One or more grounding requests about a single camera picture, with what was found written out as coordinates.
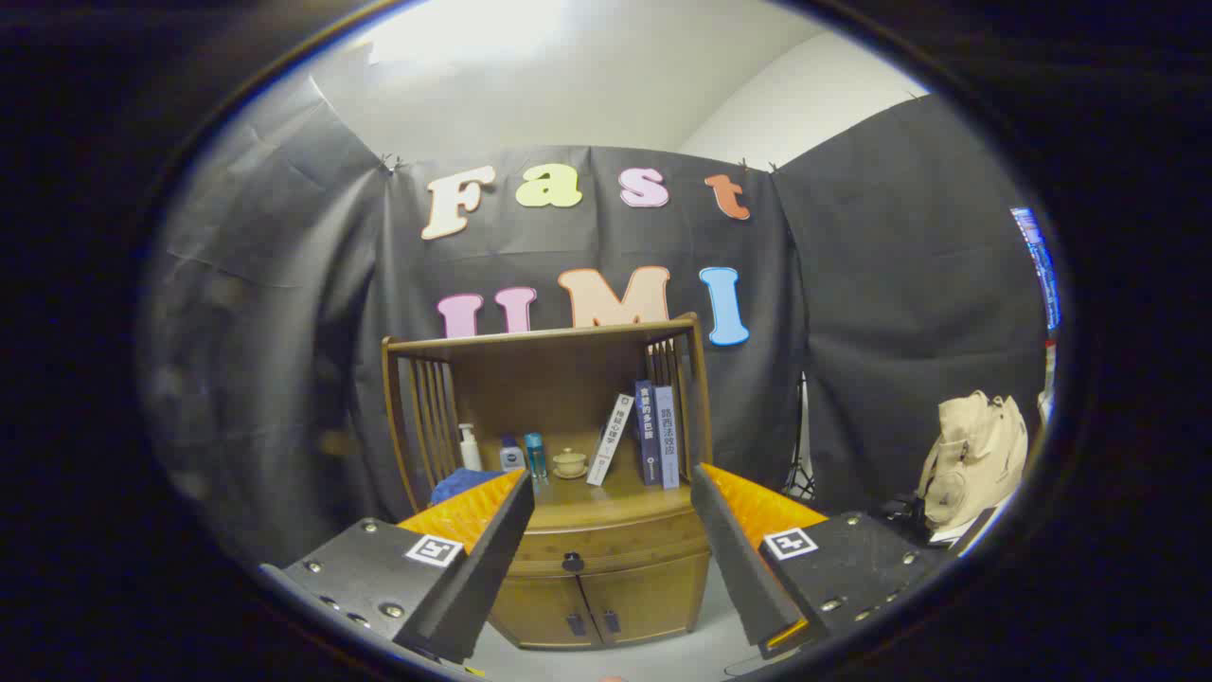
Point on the white book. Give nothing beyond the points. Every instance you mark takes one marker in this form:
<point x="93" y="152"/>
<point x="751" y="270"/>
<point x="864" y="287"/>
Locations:
<point x="611" y="440"/>

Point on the black backdrop cloth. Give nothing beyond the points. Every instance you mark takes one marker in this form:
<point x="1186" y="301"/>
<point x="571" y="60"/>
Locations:
<point x="871" y="313"/>

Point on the white bottle with blue cap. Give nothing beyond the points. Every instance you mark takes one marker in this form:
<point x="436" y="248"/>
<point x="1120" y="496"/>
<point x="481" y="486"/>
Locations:
<point x="511" y="457"/>

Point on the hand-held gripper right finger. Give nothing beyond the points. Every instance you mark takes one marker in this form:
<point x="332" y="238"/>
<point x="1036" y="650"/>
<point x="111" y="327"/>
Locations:
<point x="739" y="559"/>

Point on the white pump bottle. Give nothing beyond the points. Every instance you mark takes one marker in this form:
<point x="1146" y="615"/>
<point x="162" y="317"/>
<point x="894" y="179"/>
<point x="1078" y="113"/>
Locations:
<point x="470" y="450"/>

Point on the pale blue book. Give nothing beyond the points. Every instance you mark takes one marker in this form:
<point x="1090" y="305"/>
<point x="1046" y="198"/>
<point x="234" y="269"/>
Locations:
<point x="667" y="436"/>

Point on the clear blue bottle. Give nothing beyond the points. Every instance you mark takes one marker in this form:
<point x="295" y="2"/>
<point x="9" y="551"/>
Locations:
<point x="536" y="455"/>

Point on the blue towel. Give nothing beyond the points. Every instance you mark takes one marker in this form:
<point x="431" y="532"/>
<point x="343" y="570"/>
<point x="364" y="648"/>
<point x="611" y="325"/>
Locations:
<point x="464" y="483"/>

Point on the wooden cabinet door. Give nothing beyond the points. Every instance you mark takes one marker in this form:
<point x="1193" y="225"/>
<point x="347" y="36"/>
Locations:
<point x="653" y="597"/>
<point x="540" y="606"/>

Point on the black round drawer knob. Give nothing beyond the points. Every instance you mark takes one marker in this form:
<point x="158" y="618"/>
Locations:
<point x="573" y="562"/>

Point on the beige bag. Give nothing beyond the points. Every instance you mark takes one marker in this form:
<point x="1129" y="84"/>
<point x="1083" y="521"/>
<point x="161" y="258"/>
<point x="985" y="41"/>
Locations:
<point x="975" y="459"/>

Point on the blue lit screen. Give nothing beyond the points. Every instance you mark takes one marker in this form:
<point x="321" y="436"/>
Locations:
<point x="1037" y="265"/>

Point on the wooden cabinet with shelf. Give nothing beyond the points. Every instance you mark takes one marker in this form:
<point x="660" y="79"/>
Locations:
<point x="559" y="379"/>

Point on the dark blue book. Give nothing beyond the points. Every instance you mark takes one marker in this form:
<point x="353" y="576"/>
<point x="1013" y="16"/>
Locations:
<point x="648" y="436"/>

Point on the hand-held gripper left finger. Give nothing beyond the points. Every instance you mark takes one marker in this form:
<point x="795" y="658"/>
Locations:
<point x="483" y="568"/>

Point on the beige lidded teacup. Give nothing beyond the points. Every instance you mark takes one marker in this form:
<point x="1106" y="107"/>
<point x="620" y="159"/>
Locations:
<point x="570" y="464"/>

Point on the black tripod stand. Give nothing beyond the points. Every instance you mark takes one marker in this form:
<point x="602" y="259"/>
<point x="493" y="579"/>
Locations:
<point x="801" y="464"/>

